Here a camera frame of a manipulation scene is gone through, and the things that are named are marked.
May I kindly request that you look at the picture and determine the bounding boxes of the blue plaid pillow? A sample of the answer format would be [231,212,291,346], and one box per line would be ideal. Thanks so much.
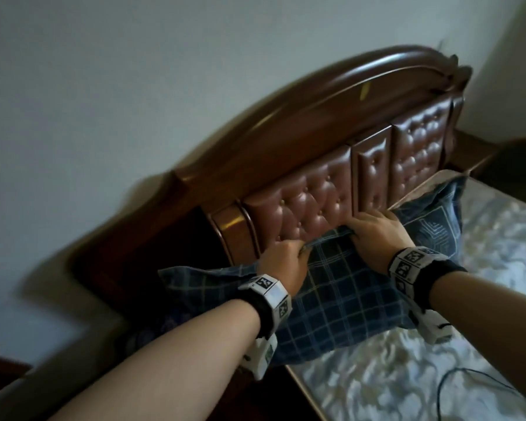
[158,174,468,370]

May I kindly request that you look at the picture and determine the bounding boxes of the white marker wrist tracker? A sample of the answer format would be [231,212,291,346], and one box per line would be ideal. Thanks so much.
[238,274,293,381]
[387,246,468,346]

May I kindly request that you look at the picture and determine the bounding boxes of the brown wooden bed frame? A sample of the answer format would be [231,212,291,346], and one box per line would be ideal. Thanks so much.
[228,366,334,421]

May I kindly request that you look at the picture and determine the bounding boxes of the grey patterned mattress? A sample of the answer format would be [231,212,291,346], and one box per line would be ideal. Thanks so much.
[289,175,526,421]

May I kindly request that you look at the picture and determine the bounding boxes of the person's right forearm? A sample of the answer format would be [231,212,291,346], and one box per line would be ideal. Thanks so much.
[427,271,526,404]

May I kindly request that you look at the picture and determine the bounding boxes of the person's left hand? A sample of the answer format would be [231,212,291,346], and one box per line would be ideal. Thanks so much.
[255,239,312,299]

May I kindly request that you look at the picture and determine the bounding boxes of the brown tufted wooden headboard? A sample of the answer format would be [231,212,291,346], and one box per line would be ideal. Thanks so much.
[71,44,474,312]

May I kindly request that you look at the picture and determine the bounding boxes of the person's right hand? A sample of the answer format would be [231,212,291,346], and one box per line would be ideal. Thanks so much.
[345,209,415,277]

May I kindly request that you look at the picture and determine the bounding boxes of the dark wooden bedside table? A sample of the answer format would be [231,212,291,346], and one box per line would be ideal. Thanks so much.
[446,130,526,200]

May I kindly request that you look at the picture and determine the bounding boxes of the person's left forearm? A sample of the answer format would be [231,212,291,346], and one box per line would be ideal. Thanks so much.
[48,297,264,421]

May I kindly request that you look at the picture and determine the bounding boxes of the black cable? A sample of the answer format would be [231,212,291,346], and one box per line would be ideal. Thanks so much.
[436,367,526,421]

